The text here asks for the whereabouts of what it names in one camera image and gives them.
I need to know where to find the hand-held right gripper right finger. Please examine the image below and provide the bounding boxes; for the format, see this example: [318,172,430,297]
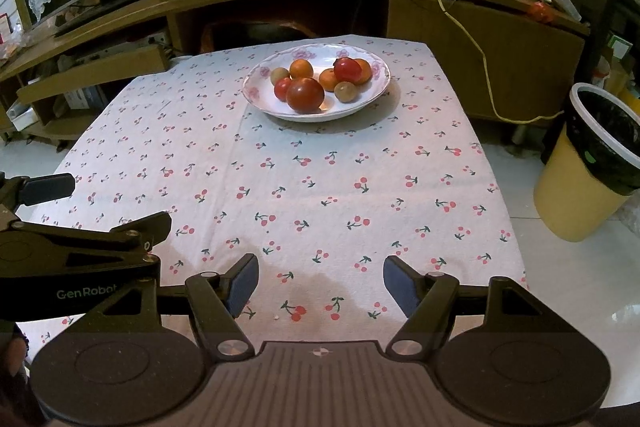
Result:
[383,255,554,361]

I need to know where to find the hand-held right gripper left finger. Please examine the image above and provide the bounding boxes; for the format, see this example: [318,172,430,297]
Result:
[90,253,260,364]

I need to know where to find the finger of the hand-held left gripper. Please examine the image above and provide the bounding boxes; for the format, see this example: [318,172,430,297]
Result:
[10,211,173,268]
[0,173,76,228]

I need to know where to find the white floral plate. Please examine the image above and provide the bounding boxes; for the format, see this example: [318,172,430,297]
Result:
[242,44,392,123]

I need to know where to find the large dark red tomato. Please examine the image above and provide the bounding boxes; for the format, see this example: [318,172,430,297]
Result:
[286,77,326,114]

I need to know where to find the red tomato with green stem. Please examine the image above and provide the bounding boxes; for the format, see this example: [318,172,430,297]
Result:
[333,57,362,82]

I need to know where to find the person's left hand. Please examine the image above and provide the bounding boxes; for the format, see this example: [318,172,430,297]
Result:
[0,324,30,388]

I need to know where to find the wooden pull-out shelf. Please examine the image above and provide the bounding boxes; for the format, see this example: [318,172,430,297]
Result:
[16,45,169,106]

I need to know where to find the cherry print tablecloth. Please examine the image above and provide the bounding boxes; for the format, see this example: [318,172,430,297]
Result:
[15,34,530,344]

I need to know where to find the yellow trash bin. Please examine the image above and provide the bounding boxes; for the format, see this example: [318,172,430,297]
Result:
[533,83,640,243]

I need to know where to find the brown rounded object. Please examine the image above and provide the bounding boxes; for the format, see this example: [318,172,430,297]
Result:
[200,19,312,56]

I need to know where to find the black bin bag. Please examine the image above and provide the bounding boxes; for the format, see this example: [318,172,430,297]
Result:
[570,84,640,196]

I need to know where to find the wooden cabinet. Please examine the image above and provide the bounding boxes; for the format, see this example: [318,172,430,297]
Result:
[0,0,592,148]

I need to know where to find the yellow cable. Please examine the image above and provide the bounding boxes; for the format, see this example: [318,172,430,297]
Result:
[427,0,567,125]

